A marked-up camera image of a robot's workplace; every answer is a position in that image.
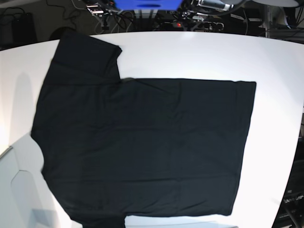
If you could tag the black power strip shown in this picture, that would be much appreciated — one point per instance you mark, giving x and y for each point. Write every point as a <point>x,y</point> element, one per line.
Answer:
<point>206,26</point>

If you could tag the blue box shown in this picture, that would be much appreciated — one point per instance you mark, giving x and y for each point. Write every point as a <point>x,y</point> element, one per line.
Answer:
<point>147,4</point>

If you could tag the black T-shirt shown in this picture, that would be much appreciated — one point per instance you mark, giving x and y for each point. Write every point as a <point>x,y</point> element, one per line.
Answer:
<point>152,147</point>

